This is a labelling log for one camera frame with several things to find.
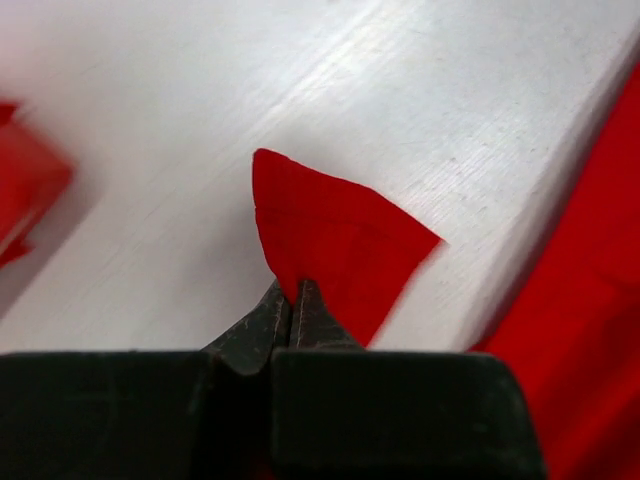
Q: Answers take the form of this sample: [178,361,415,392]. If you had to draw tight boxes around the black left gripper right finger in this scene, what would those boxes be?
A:
[269,280,548,479]

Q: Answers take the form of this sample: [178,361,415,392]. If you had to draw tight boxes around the red trousers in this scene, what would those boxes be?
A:
[252,74,639,479]

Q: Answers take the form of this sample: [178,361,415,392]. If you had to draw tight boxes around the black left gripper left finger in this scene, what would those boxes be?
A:
[1,285,290,479]

